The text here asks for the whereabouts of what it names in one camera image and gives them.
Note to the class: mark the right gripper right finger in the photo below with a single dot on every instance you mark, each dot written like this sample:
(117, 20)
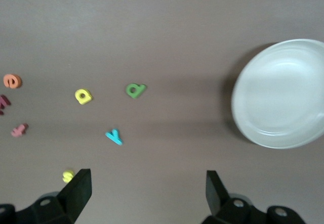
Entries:
(222, 208)

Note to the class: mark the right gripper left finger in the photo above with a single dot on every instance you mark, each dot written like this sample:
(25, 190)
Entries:
(73, 198)

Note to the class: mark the teal foam letter y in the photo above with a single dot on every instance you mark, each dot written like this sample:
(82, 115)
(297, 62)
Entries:
(114, 136)

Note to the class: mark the yellow letter d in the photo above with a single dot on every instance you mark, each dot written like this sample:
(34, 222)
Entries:
(83, 96)

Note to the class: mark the green foam letter p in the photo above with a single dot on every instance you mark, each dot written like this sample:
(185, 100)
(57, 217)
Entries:
(135, 90)

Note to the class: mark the yellow foam letter s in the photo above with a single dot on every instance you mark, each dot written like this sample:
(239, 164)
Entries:
(67, 175)

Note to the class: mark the pink foam letter f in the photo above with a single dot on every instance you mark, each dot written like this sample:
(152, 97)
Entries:
(19, 130)

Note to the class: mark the maroon foam letter k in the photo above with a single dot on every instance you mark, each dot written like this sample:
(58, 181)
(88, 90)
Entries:
(3, 101)

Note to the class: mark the beige round plate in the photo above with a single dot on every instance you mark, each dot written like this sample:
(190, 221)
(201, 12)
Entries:
(278, 95)

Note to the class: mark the orange foam letter e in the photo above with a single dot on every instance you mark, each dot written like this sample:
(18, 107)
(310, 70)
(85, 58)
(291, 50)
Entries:
(11, 80)

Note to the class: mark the brown table cover sheet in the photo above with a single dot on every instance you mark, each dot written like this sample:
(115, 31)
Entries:
(162, 32)

